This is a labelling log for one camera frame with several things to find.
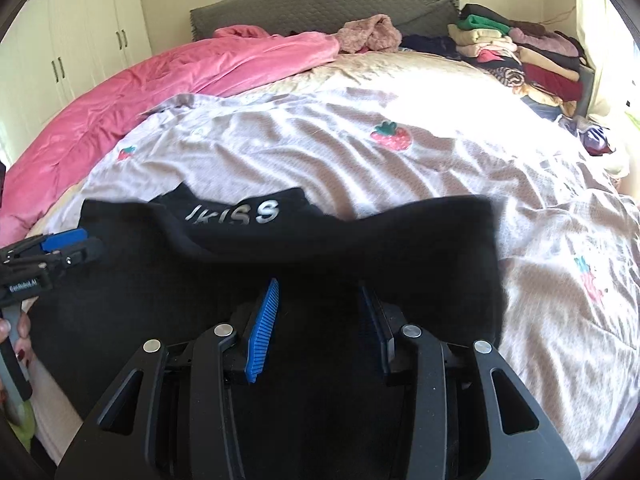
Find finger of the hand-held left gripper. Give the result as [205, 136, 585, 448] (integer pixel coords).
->
[40, 239, 104, 274]
[10, 228, 89, 257]

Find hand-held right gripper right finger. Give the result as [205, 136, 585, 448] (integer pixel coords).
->
[359, 280, 583, 480]

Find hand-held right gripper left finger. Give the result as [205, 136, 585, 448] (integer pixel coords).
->
[55, 277, 281, 480]

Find black sweater with orange patches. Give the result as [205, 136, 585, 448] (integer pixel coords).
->
[30, 182, 505, 480]

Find pile of folded clothes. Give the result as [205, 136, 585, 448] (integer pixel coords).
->
[447, 4, 596, 121]

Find person's left hand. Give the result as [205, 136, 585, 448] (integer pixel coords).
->
[0, 307, 37, 411]

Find strawberry print bed sheet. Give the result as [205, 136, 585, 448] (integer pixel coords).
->
[30, 87, 640, 476]

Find pink quilt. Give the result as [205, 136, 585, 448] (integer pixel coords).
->
[0, 26, 341, 233]

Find cream wardrobe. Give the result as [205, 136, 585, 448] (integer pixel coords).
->
[0, 0, 153, 171]

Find beige bed sheet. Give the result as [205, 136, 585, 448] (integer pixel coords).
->
[200, 49, 576, 126]

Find dark navy cloth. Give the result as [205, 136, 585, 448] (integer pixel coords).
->
[401, 34, 463, 61]

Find pink fuzzy cloth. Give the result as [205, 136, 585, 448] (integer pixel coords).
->
[336, 14, 402, 55]

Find purple crumpled cloth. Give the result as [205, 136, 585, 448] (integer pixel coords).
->
[559, 114, 617, 157]

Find grey quilted headboard cover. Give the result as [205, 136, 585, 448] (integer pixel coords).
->
[190, 0, 461, 53]

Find white curtain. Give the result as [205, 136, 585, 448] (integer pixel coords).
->
[570, 0, 640, 181]

